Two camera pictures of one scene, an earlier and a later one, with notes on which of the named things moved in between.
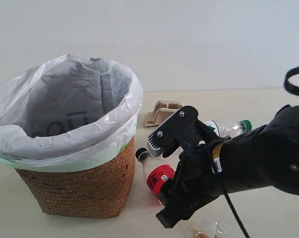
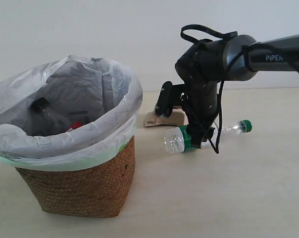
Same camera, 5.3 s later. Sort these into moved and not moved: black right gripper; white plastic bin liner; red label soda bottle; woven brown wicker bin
Moved: black right gripper; red label soda bottle
Not moved: woven brown wicker bin; white plastic bin liner
